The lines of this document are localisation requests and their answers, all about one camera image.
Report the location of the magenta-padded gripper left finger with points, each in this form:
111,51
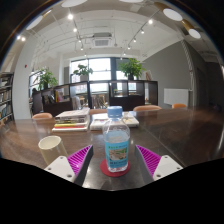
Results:
61,166

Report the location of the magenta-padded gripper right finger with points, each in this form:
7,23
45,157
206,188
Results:
166,166

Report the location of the clear blue-capped water bottle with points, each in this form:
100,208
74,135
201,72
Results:
116,146

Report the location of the flat round red coaster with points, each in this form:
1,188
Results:
115,174

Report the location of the flat white magazine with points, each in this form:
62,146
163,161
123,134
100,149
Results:
96,122

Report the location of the dark low shelf unit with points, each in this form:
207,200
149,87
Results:
130,101

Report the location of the tall bookshelf with books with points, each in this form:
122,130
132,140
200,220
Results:
6,100

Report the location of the group of potted green plants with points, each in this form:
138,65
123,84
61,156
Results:
131,68

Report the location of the white ceiling air conditioner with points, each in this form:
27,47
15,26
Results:
102,40

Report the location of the group of ceiling spotlights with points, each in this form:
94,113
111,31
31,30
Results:
70,16

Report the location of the group of round ceiling lights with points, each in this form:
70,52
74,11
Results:
172,14

